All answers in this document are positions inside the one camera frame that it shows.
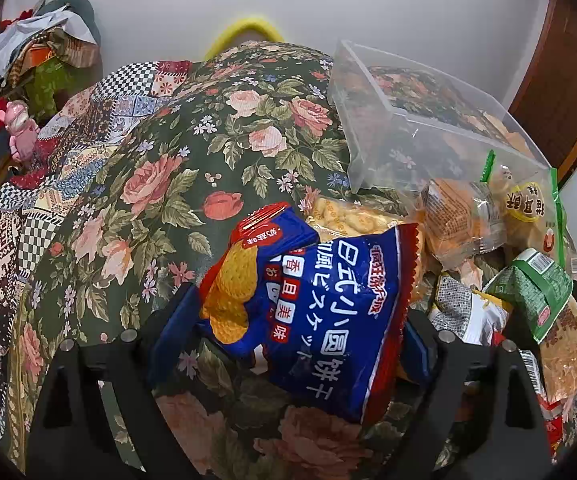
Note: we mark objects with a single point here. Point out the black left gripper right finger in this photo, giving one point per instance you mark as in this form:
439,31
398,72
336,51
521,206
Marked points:
479,417

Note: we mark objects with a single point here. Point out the green snack packet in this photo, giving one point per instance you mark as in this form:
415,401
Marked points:
536,285

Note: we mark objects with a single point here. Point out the red white snack bag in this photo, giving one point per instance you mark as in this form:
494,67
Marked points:
552,412

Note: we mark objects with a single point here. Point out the brown wooden door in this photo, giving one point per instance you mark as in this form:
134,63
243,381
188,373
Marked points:
546,102

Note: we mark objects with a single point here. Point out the white yellow snack packet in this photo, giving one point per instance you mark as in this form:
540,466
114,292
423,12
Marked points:
475,317

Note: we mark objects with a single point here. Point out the orange cake clear packet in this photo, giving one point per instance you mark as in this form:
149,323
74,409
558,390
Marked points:
462,220

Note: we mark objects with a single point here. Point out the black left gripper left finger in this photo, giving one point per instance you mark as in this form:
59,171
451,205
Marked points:
70,437

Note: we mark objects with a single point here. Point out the blue biscuit bag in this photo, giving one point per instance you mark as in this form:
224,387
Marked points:
323,319

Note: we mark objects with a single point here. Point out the pale cracker packet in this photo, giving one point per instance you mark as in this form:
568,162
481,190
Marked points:
333,219

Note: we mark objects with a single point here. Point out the pink plush toy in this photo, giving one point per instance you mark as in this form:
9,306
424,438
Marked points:
21,127

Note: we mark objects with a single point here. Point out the pile of clothes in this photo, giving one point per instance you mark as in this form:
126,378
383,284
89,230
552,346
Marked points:
48,54

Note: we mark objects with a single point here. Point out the clear plastic storage box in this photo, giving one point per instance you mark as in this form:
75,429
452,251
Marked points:
406,123

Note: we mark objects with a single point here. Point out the green-edged clear cake bag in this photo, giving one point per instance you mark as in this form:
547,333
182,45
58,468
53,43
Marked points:
530,208

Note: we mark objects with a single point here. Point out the patchwork quilt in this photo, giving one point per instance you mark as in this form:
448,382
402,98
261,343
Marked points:
48,185

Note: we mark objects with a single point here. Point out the green floral bedspread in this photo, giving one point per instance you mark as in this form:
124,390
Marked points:
256,125

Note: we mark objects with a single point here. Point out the brown biscuit clear packet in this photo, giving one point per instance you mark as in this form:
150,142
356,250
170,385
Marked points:
559,355

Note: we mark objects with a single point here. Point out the yellow curved foam tube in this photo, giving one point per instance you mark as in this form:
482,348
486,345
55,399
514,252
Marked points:
251,27

